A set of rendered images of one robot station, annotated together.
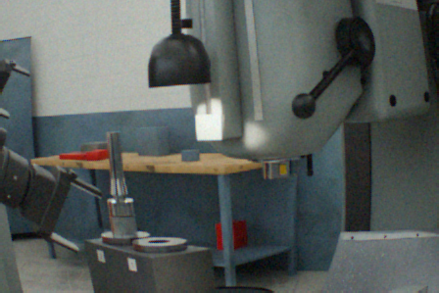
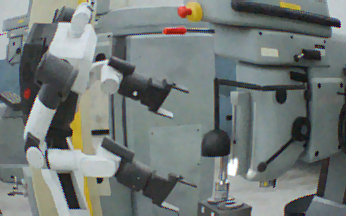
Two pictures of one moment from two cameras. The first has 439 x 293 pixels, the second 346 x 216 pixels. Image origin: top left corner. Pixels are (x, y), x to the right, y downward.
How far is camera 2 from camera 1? 1.04 m
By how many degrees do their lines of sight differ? 23
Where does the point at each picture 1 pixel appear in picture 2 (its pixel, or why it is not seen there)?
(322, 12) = (287, 115)
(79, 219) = not seen: hidden behind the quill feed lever
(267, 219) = not seen: outside the picture
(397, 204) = (332, 187)
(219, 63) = (239, 142)
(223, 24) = (243, 122)
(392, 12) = (326, 107)
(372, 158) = (329, 164)
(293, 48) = (269, 137)
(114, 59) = not seen: hidden behind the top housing
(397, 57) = (324, 131)
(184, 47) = (215, 139)
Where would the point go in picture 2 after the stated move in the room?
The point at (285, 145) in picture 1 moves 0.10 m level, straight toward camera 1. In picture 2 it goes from (261, 177) to (248, 186)
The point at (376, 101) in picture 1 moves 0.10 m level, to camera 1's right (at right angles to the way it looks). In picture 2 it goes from (309, 154) to (331, 153)
